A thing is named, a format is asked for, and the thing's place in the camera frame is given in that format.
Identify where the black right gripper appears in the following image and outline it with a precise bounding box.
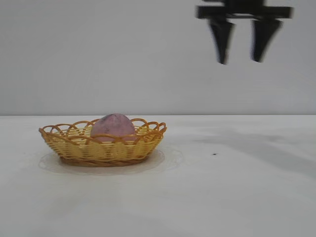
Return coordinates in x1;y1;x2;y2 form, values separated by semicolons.
196;0;294;65

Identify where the pink peach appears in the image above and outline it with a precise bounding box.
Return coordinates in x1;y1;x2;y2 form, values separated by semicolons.
90;113;137;143

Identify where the yellow woven wicker basket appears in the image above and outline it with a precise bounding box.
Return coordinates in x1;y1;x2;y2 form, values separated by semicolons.
39;118;168;168

